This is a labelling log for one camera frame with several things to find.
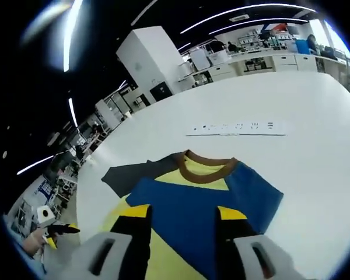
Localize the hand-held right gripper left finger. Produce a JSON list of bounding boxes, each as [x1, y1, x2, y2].
[[75, 204, 153, 280]]

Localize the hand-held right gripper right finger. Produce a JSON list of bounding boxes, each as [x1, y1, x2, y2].
[[215, 205, 298, 280]]

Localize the yellow blue grey garment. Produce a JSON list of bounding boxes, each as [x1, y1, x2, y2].
[[101, 149, 285, 280]]

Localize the white template sheet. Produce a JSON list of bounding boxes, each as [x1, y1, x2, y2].
[[185, 120, 288, 138]]

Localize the person's left hand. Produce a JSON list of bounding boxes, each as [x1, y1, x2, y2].
[[24, 228, 49, 256]]

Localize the white shelving unit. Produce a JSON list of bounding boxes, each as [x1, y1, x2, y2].
[[94, 99, 127, 130]]

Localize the black cabinet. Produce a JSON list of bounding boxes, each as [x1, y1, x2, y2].
[[149, 81, 174, 103]]

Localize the white cabinet row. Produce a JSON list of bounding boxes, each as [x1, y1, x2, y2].
[[192, 51, 350, 83]]

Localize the white box appliance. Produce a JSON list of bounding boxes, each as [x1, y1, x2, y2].
[[190, 49, 210, 71]]

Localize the white square pillar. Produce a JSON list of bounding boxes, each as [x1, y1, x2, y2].
[[115, 26, 179, 103]]

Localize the ceiling light strip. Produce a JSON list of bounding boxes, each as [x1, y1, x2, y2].
[[62, 0, 84, 73]]

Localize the blue bin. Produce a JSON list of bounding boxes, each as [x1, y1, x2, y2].
[[294, 38, 312, 55]]

